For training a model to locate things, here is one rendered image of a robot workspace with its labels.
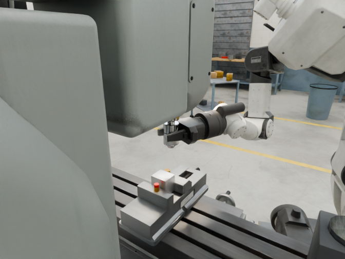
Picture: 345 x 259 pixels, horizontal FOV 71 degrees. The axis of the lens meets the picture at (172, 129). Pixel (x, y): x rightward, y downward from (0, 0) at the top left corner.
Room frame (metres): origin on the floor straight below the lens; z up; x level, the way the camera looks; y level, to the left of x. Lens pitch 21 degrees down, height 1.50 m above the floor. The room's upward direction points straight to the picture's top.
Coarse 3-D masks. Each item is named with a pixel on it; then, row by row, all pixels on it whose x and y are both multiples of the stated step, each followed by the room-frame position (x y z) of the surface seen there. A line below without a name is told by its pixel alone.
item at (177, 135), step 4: (176, 132) 0.65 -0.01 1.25; (180, 132) 0.65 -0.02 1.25; (184, 132) 0.66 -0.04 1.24; (168, 136) 0.63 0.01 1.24; (172, 136) 0.64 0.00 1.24; (176, 136) 0.64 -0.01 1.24; (180, 136) 0.65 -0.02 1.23; (184, 136) 0.65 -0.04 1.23; (168, 140) 0.63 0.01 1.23; (172, 140) 0.64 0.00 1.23; (176, 140) 0.64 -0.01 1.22; (180, 140) 0.65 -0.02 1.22
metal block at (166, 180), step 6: (156, 174) 0.69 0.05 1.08; (162, 174) 0.69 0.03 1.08; (168, 174) 0.69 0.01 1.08; (174, 174) 0.69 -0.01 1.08; (156, 180) 0.67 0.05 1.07; (162, 180) 0.66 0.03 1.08; (168, 180) 0.66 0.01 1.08; (174, 180) 0.69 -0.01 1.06; (162, 186) 0.66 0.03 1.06; (168, 186) 0.66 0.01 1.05; (174, 186) 0.69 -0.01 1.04
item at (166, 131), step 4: (164, 128) 0.66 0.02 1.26; (168, 128) 0.65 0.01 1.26; (172, 128) 0.65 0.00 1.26; (176, 128) 0.65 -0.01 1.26; (164, 132) 0.66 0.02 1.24; (168, 132) 0.65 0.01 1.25; (172, 132) 0.65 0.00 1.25; (164, 136) 0.66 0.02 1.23; (164, 140) 0.66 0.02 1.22; (164, 144) 0.66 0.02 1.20; (168, 144) 0.65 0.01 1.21; (172, 144) 0.65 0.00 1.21; (176, 144) 0.65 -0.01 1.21
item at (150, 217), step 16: (192, 176) 0.79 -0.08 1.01; (144, 192) 0.66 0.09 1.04; (160, 192) 0.64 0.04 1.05; (176, 192) 0.69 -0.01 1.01; (192, 192) 0.73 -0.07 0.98; (128, 208) 0.61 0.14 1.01; (144, 208) 0.61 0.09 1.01; (160, 208) 0.61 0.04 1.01; (176, 208) 0.65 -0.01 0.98; (128, 224) 0.59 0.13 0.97; (144, 224) 0.55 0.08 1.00; (160, 224) 0.58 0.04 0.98; (144, 240) 0.55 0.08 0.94; (160, 240) 0.55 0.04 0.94
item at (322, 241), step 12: (324, 216) 0.44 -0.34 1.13; (336, 216) 0.42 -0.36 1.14; (324, 228) 0.40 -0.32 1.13; (336, 228) 0.39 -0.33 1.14; (312, 240) 0.45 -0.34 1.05; (324, 240) 0.37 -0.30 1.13; (336, 240) 0.37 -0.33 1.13; (312, 252) 0.41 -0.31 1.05; (324, 252) 0.36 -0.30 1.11; (336, 252) 0.35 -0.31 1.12
